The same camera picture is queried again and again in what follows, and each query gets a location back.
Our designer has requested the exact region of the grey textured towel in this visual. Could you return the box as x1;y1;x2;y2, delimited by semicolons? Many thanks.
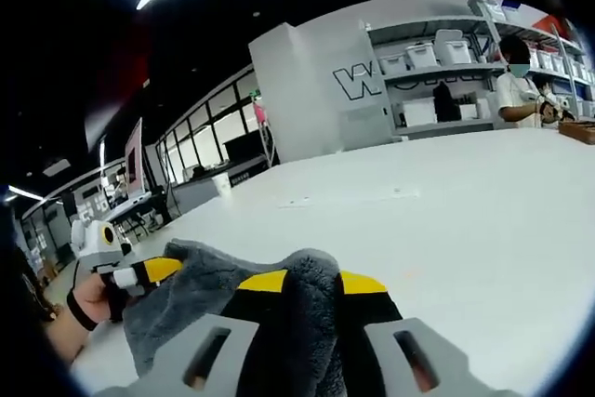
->
123;238;368;397

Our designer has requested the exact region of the open laptop pink screen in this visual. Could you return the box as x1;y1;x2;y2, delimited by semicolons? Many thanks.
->
109;117;152;212

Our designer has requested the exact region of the white flat box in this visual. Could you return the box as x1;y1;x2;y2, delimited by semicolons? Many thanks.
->
402;99;436;126

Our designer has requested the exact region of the person's left hand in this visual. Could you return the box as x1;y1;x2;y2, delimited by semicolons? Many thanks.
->
66;271;129;331

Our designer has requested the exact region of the white standing desk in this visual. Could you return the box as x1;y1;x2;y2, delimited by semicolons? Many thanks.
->
106;192;173;243

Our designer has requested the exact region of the ceiling air conditioner unit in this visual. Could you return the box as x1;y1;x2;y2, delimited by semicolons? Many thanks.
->
42;159;71;178

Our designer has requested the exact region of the black monitor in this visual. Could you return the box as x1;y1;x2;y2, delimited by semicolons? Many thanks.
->
222;129;267;164

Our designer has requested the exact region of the silver step ladder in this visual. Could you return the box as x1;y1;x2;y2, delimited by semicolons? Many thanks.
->
258;97;280;168

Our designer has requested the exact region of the red ceiling screen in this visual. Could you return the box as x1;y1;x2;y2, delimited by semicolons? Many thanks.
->
83;20;154;154

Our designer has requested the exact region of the pink cloth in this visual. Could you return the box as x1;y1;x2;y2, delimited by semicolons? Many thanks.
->
252;99;270;126

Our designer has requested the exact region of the black bag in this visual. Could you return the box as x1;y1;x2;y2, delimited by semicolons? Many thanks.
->
432;83;461;123

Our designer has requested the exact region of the grey metal shelf rack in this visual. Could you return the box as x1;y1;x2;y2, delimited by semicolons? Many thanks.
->
364;0;595;136

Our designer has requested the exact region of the brown woven basket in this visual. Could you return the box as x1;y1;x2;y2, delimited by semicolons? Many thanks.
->
557;120;595;145

